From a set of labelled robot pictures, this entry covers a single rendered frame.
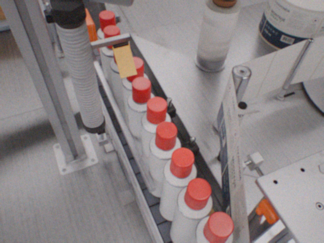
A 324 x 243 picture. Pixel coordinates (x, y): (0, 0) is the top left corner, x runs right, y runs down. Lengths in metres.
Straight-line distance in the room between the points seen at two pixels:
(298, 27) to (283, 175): 0.61
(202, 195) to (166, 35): 0.63
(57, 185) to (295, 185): 0.50
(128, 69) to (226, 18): 0.31
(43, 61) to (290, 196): 0.39
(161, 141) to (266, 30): 0.62
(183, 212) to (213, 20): 0.47
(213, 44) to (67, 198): 0.50
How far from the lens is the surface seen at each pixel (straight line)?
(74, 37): 0.34
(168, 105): 0.68
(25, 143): 0.80
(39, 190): 0.72
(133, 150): 0.58
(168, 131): 0.45
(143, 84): 0.51
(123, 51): 0.53
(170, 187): 0.47
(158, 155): 0.48
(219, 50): 0.80
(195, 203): 0.42
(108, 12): 0.67
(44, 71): 0.52
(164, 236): 0.60
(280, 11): 0.94
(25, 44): 0.47
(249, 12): 1.11
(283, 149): 0.75
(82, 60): 0.36
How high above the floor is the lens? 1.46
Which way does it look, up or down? 53 degrees down
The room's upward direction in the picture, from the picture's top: 5 degrees clockwise
